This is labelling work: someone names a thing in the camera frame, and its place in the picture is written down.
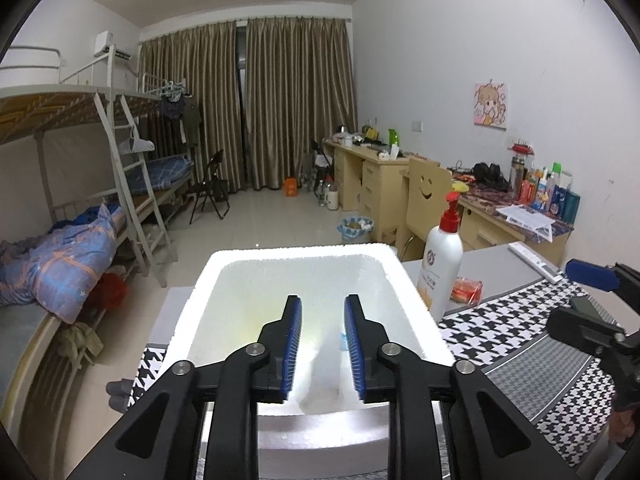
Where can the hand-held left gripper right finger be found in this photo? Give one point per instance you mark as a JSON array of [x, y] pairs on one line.
[[353, 350]]

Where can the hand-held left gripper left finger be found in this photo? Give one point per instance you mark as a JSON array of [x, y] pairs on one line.
[[292, 350]]

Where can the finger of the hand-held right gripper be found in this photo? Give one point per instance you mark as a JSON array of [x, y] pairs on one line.
[[590, 274], [575, 327]]

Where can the white foam box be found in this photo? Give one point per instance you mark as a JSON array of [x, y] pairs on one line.
[[300, 275]]

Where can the houndstooth table mat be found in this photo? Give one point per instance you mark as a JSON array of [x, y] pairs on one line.
[[525, 340]]

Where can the white remote control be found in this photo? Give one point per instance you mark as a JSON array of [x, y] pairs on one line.
[[535, 260]]

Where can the printed paper sheets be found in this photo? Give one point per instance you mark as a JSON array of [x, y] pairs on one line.
[[525, 217]]

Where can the row of toiletry bottles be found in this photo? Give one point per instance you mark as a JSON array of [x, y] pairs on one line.
[[550, 195]]

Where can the red snack packet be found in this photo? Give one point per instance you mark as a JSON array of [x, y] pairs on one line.
[[467, 290]]

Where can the wooden desk with patterned cloth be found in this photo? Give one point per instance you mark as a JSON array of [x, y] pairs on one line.
[[480, 225]]

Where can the blue floor basket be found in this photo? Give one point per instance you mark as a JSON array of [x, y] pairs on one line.
[[356, 227]]

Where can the white lotion pump bottle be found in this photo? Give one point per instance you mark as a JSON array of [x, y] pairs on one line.
[[442, 265]]

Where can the black bag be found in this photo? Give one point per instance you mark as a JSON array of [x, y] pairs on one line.
[[490, 175]]

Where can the white plastic jug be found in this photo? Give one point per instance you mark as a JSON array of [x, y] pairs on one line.
[[332, 197]]

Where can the yellow object on desk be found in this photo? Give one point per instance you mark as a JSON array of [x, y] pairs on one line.
[[460, 188]]

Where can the orange box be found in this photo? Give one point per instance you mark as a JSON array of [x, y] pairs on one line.
[[291, 186]]

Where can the light wooden desk with drawers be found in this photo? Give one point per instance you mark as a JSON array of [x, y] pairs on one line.
[[370, 185]]

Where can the wooden smiley chair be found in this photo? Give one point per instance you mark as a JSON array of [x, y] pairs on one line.
[[425, 200]]

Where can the grey slippers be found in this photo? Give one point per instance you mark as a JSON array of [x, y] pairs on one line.
[[120, 395]]

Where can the black folding chair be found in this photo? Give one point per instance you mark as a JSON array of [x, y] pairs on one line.
[[210, 190]]

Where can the red cloth under bed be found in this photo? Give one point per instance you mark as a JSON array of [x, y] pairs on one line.
[[110, 292]]

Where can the beige cloth under bed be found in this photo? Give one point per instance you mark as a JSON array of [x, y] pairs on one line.
[[80, 342]]

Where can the white metal bunk bed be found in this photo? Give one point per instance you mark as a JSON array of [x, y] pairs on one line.
[[165, 167], [45, 110]]

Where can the white bunk bed ladder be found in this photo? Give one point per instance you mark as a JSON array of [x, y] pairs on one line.
[[132, 195]]

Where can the brown curtain panel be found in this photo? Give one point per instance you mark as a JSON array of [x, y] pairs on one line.
[[195, 110], [300, 105]]

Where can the blue plaid quilt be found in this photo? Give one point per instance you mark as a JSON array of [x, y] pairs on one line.
[[60, 265]]

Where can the hanging dark clothes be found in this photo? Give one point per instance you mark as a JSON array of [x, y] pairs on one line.
[[182, 117]]

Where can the white air conditioner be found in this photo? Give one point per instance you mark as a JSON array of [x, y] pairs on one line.
[[105, 45]]

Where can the pink cartoon wall poster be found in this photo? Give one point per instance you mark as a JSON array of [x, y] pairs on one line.
[[491, 105]]

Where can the white wall switch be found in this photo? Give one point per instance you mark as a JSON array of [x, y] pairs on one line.
[[417, 126]]

